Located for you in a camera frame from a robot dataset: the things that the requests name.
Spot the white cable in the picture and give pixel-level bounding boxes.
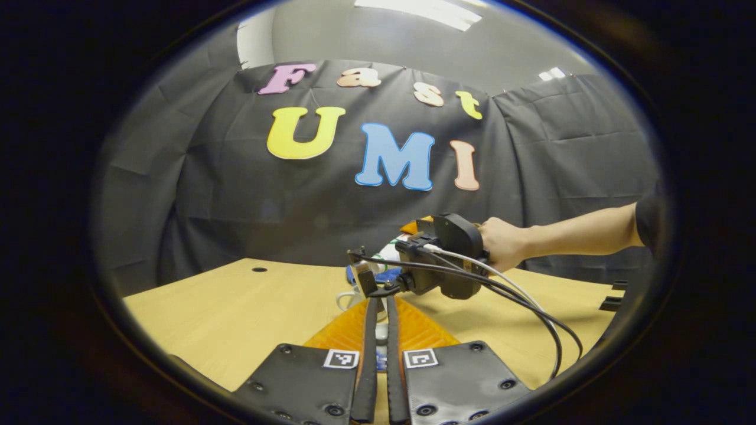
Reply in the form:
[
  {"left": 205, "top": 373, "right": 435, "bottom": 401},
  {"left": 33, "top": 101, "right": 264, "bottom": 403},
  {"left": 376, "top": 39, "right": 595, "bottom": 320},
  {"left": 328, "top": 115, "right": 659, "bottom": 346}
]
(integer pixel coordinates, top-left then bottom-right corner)
[{"left": 424, "top": 245, "right": 547, "bottom": 313}]

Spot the black backdrop cloth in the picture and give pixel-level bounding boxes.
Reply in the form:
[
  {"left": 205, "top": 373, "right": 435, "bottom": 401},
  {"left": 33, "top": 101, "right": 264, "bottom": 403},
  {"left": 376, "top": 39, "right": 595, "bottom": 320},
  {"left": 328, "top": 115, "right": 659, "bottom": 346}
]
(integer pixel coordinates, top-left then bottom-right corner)
[{"left": 94, "top": 59, "right": 661, "bottom": 296}]

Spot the black shirt sleeve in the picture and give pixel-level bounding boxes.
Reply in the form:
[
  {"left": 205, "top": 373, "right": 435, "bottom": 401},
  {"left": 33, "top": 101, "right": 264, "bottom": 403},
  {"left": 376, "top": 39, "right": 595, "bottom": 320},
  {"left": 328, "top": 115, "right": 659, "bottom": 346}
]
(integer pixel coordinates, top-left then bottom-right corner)
[{"left": 635, "top": 192, "right": 665, "bottom": 256}]

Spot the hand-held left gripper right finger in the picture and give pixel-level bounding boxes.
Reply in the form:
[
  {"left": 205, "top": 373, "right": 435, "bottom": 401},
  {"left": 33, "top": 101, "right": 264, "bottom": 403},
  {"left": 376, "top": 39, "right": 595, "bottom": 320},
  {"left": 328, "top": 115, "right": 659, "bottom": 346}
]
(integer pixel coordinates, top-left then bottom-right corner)
[{"left": 387, "top": 295, "right": 532, "bottom": 425}]

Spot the black cable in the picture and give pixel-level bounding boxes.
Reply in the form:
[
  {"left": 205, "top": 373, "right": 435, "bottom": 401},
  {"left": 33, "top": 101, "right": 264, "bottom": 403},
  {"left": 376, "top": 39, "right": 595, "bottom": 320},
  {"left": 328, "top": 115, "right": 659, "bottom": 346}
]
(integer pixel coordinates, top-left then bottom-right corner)
[
  {"left": 351, "top": 253, "right": 585, "bottom": 362},
  {"left": 413, "top": 263, "right": 563, "bottom": 381}
]

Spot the blue towel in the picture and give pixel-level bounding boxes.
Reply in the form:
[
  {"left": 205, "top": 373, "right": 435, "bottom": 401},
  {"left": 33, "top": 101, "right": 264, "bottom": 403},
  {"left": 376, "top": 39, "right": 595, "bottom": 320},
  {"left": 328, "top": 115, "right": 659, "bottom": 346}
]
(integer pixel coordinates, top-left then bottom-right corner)
[{"left": 346, "top": 264, "right": 403, "bottom": 287}]

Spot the white green-label water bottle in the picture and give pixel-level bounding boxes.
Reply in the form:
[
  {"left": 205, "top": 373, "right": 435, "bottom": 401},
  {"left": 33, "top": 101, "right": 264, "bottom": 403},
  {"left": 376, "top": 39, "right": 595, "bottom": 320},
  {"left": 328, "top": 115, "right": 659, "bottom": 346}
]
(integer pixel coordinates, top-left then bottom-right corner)
[{"left": 373, "top": 234, "right": 414, "bottom": 273}]

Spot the small black stand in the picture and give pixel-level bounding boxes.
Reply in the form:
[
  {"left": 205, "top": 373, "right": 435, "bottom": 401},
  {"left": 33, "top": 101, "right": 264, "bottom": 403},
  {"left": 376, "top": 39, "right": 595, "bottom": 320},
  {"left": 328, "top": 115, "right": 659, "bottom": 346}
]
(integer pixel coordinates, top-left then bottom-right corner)
[{"left": 599, "top": 280, "right": 630, "bottom": 312}]

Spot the white ceramic teacup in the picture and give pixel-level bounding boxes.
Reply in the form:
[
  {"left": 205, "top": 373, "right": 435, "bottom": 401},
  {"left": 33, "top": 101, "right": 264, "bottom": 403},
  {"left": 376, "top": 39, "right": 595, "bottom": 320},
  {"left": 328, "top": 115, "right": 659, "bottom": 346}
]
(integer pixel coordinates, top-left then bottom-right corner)
[{"left": 335, "top": 288, "right": 390, "bottom": 322}]

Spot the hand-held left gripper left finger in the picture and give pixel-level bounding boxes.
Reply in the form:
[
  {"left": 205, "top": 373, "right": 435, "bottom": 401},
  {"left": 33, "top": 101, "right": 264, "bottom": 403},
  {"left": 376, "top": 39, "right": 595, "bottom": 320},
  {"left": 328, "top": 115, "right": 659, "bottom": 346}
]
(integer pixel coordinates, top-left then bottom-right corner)
[{"left": 233, "top": 297, "right": 379, "bottom": 425}]

